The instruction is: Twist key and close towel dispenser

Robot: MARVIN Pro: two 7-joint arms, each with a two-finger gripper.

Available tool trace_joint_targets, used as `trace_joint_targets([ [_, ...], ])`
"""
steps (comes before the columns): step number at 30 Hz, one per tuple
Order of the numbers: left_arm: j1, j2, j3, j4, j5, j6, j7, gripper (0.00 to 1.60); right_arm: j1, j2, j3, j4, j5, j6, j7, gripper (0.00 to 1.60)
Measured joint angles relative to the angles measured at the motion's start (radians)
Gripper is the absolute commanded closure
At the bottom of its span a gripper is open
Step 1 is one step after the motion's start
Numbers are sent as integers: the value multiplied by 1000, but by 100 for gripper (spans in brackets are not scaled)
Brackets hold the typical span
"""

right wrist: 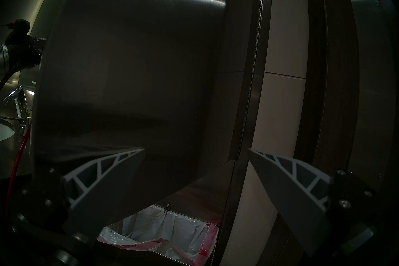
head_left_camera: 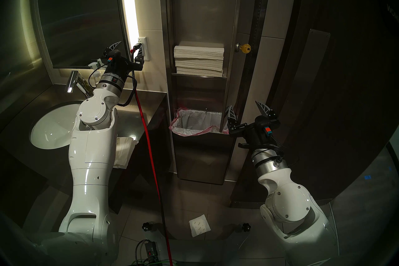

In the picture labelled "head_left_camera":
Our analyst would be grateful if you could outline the dark wood restroom door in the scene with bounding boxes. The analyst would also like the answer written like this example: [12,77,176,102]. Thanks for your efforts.
[231,0,399,206]

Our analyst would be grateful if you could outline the embossed white paper towel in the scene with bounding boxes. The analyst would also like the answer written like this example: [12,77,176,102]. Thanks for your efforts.
[189,214,211,238]

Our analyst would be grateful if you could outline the pink-rimmed clear trash liner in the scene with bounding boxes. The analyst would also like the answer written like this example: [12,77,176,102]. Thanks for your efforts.
[169,108,229,137]

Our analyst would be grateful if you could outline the thin black cable loop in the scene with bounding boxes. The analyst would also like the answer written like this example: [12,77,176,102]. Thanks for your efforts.
[135,239,150,266]

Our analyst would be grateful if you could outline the white oval sink basin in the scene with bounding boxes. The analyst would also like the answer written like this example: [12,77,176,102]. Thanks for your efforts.
[30,103,83,150]

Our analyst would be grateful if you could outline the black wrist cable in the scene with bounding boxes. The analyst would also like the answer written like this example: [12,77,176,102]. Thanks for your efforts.
[268,141,295,167]
[117,75,138,107]

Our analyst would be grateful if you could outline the stainless recessed dispenser cabinet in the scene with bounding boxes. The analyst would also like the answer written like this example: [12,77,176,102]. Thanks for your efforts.
[159,0,242,185]

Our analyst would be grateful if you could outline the large wall mirror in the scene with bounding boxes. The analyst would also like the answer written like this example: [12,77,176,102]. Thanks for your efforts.
[31,0,131,69]

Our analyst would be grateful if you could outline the dark vanity counter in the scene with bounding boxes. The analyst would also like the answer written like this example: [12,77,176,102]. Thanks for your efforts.
[0,83,167,216]

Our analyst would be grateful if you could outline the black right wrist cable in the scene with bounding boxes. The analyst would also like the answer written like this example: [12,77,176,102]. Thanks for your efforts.
[268,141,295,167]

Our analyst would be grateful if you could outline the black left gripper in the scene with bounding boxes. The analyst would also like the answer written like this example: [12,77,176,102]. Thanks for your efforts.
[104,41,145,76]

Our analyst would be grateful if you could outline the loose white paper towels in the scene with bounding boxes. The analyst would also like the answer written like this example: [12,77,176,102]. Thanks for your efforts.
[113,136,138,170]

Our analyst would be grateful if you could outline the long red cable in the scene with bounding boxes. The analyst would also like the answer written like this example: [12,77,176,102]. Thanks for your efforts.
[131,46,173,266]

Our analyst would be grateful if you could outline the white wall outlet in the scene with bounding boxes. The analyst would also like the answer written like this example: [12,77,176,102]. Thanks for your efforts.
[137,37,150,62]

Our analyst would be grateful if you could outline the green cable bundle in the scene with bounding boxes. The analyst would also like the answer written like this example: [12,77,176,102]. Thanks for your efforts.
[129,258,169,266]

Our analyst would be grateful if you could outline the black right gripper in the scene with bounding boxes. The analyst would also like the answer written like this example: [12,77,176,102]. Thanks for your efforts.
[225,101,281,151]

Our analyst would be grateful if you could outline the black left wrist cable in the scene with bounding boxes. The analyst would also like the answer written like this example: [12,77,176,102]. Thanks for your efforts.
[117,75,138,107]

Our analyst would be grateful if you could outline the vertical white light strip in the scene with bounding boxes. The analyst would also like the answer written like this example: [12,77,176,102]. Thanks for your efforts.
[119,0,140,46]

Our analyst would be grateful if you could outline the small black electronics box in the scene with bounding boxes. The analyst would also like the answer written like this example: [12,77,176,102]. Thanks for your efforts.
[143,240,158,261]

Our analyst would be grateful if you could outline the stainless towel dispenser door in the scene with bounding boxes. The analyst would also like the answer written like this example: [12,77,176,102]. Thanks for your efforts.
[219,0,273,133]

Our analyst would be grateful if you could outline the white paper towel stack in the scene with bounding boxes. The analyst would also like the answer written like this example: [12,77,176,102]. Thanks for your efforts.
[173,45,225,77]

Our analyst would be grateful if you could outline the round black women sign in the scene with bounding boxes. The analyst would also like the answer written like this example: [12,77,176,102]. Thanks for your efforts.
[382,0,399,24]

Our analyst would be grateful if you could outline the chrome sink faucet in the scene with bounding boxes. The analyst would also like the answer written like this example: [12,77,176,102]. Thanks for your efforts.
[66,71,94,99]

